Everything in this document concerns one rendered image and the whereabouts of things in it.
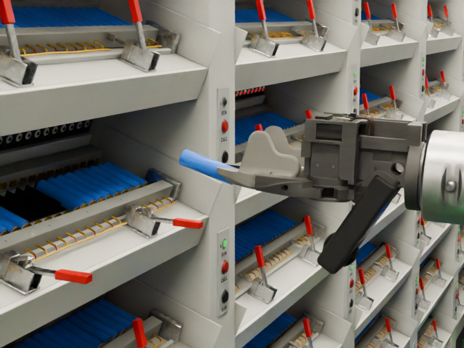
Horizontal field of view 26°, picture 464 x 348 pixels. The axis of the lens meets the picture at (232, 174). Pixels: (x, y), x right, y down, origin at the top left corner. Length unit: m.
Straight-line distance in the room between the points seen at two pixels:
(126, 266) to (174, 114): 0.28
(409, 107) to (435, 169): 1.75
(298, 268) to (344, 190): 0.88
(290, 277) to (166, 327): 0.44
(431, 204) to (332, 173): 0.10
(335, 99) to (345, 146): 1.04
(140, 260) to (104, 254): 0.08
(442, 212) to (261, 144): 0.19
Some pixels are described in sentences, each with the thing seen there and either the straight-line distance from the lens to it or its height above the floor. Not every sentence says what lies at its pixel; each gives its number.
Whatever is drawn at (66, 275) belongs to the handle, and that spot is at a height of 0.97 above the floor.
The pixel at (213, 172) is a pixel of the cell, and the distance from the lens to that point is 1.06.
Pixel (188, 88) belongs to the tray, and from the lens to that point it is 1.31.
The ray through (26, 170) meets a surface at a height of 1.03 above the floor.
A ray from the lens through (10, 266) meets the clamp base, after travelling 1.01.
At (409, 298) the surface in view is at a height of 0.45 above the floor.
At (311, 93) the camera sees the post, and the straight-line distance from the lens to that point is 2.04.
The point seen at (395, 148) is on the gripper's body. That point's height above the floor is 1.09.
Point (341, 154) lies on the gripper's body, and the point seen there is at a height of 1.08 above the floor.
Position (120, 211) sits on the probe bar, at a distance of 1.24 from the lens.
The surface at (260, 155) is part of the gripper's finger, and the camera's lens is 1.02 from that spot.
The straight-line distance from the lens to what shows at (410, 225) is 2.75.
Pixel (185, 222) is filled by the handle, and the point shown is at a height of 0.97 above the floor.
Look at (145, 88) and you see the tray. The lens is 1.19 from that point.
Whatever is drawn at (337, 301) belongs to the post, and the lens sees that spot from 2.10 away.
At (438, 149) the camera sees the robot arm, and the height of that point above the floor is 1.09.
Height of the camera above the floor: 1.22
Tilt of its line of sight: 9 degrees down
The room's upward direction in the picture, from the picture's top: straight up
